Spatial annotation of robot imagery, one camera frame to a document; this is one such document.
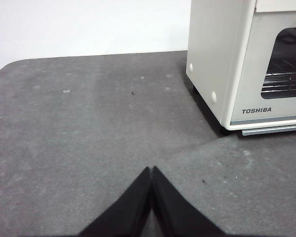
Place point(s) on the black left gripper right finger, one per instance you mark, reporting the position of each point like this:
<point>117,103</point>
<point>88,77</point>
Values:
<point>177,214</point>

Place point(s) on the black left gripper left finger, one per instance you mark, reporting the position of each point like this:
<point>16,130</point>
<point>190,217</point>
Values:
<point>130,212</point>

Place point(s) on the glass oven door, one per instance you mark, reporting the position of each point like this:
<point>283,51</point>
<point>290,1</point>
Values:
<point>256,86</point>

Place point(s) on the silver crumb tray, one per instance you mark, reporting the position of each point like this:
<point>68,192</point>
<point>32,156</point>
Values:
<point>273,130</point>

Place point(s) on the cream Toshiba toaster oven body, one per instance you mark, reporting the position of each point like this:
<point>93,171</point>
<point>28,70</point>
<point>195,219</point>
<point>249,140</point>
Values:
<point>212,37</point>

